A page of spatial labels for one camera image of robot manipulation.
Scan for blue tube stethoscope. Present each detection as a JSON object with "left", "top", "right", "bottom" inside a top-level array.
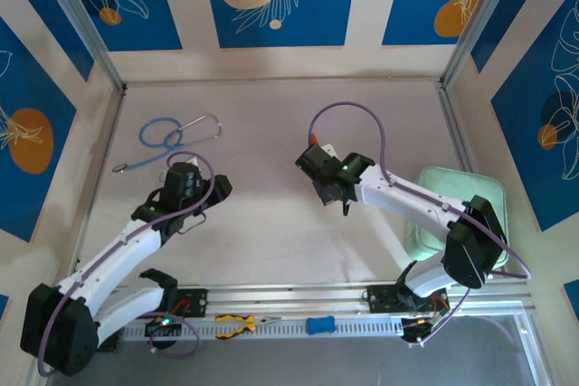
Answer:
[{"left": 111, "top": 113, "right": 223, "bottom": 174}]

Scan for left black controller board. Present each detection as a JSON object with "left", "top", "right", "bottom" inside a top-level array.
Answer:
[{"left": 144, "top": 315, "right": 183, "bottom": 338}]

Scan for black controller board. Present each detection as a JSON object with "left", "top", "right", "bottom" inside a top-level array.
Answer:
[
  {"left": 144, "top": 315, "right": 183, "bottom": 338},
  {"left": 400, "top": 313, "right": 449, "bottom": 350}
]

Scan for light green folded cushion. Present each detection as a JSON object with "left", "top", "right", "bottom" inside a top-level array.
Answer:
[{"left": 402, "top": 165, "right": 511, "bottom": 279}]

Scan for blue bone-shaped sponge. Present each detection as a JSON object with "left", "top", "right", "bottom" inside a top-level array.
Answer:
[{"left": 305, "top": 315, "right": 337, "bottom": 335}]

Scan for right black controller board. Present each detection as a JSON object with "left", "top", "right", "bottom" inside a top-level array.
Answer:
[{"left": 400, "top": 313, "right": 449, "bottom": 350}]

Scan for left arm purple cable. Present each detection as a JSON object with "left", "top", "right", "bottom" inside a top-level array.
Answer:
[{"left": 35, "top": 150, "right": 216, "bottom": 378}]

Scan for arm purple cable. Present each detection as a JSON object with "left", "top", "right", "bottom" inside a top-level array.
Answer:
[
  {"left": 309, "top": 100, "right": 533, "bottom": 346},
  {"left": 35, "top": 150, "right": 216, "bottom": 378}
]

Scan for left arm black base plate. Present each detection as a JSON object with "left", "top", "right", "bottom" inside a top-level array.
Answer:
[{"left": 174, "top": 287, "right": 210, "bottom": 319}]

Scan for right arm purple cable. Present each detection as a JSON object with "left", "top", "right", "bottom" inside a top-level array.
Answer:
[{"left": 309, "top": 100, "right": 533, "bottom": 346}]

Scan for aluminium side rail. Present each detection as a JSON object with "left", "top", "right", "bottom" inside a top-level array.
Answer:
[
  {"left": 66, "top": 87, "right": 128, "bottom": 288},
  {"left": 436, "top": 82, "right": 510, "bottom": 279}
]

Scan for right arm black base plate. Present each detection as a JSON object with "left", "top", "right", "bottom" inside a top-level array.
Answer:
[{"left": 365, "top": 284, "right": 450, "bottom": 315}]

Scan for aluminium front rail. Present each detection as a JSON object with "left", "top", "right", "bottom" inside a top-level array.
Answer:
[{"left": 38, "top": 278, "right": 537, "bottom": 327}]

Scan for yellow black handled pliers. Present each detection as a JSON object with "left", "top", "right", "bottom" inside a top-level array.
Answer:
[{"left": 214, "top": 313, "right": 282, "bottom": 340}]

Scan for grey slotted cable duct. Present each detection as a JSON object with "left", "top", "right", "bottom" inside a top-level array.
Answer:
[{"left": 120, "top": 316, "right": 408, "bottom": 343}]

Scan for aluminium frame post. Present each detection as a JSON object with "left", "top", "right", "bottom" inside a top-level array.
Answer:
[
  {"left": 32, "top": 0, "right": 128, "bottom": 94},
  {"left": 439, "top": 0, "right": 533, "bottom": 91}
]

